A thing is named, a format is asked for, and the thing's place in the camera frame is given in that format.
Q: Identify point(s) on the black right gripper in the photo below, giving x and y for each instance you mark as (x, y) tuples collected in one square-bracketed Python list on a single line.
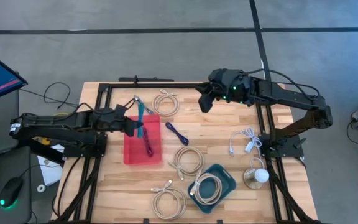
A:
[(228, 84)]

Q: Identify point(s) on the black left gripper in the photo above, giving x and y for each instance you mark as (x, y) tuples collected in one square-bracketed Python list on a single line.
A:
[(120, 121)]

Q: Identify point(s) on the red plastic tray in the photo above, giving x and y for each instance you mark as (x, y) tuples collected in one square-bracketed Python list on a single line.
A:
[(135, 152)]

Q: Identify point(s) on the teal plastic bin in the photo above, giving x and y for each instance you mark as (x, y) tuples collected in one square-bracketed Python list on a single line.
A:
[(227, 179)]

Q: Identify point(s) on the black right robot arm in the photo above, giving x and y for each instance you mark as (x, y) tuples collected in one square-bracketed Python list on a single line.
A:
[(291, 95)]

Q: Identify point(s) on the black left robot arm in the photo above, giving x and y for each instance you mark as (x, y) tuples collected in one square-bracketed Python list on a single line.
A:
[(57, 123)]

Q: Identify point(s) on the yellow clamp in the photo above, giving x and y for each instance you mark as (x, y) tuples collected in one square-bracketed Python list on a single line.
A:
[(43, 140)]

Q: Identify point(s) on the white paper sheet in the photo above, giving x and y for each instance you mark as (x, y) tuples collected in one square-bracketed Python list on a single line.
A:
[(51, 171)]

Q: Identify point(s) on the white globe lamp gold base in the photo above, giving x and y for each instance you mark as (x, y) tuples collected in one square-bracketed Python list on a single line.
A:
[(261, 175)]

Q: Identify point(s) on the white tape roll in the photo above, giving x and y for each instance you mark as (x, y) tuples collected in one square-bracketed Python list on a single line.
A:
[(39, 188)]

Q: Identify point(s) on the black computer mouse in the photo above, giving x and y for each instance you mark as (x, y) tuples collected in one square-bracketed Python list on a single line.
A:
[(11, 191)]

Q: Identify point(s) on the black aluminium table frame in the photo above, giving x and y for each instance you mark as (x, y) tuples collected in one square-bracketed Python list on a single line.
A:
[(166, 85)]

